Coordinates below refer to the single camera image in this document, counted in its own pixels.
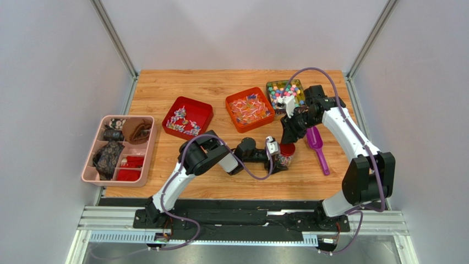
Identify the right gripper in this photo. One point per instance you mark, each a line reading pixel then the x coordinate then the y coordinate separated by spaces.
pixel 293 124

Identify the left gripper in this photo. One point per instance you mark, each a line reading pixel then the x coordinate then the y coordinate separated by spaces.
pixel 277 168

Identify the red jar lid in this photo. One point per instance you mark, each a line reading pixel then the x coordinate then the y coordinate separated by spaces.
pixel 287 149

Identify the purple plastic scoop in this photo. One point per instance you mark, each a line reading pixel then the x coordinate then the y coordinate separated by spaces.
pixel 315 143

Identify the red tray of swirl lollipops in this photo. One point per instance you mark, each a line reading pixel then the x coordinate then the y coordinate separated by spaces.
pixel 187 118

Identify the clear plastic jar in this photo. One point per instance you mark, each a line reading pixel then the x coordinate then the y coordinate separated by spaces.
pixel 284 160

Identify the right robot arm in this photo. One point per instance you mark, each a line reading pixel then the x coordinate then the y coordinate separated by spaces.
pixel 370 174

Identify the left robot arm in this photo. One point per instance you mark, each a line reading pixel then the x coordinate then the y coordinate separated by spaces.
pixel 199 155

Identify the clear tray of colourful candies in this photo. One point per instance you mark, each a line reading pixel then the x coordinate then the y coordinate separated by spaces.
pixel 277 89

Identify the orange tray of lollipops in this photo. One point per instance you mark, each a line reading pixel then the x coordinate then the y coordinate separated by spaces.
pixel 249 109

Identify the pink organizer basket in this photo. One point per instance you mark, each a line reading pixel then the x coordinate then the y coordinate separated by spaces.
pixel 121 152

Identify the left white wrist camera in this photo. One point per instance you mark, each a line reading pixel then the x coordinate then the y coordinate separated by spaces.
pixel 272 146

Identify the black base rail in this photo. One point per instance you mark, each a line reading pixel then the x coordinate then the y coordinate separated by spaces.
pixel 240 220

